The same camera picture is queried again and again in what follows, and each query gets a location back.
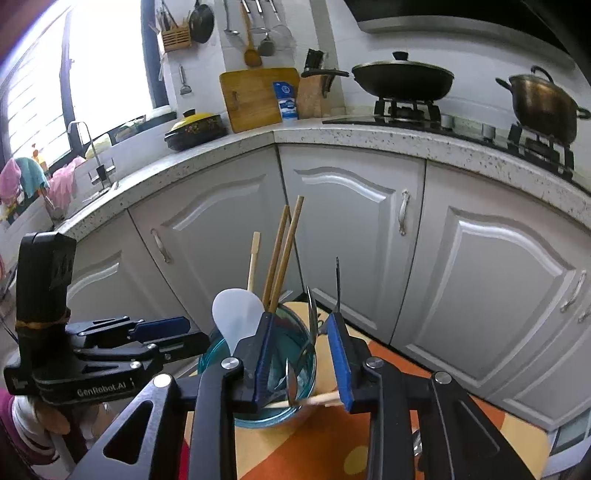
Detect cream chopstick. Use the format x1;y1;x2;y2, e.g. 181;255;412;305
247;231;260;292
266;391;342;409

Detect white ceramic spoon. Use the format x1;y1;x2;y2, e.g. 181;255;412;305
211;288;264;355

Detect small gold fork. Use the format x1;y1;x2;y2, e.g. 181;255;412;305
307;287;318;346

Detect brown wooden chopstick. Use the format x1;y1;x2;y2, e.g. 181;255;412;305
263;205;290;310
269;195;304;313

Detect large silver fork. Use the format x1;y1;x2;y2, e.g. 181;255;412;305
335;256;342;313

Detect kitchen faucet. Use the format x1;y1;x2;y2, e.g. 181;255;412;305
67;120;116;191

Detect colourful fleece table mat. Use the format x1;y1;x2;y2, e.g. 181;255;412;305
181;301;553;480

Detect floral utensil holder cup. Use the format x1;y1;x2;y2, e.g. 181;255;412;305
197;301;319;430

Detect yellow black lidded pan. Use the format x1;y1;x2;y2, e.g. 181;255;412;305
164;109;228;152

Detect gas stove top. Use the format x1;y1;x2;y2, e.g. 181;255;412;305
324;99;590;192

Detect wooden cutting board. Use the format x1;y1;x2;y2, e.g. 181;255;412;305
219;67;301;133

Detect bronze stock pot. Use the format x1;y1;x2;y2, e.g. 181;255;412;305
496;65;590;146

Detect blue white salt bag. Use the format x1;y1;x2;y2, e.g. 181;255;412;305
273;81;298;122

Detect black wok with lid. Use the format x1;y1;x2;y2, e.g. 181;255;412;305
300;50;456;103

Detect wooden knife block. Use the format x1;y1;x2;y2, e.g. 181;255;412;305
297;49;348;119

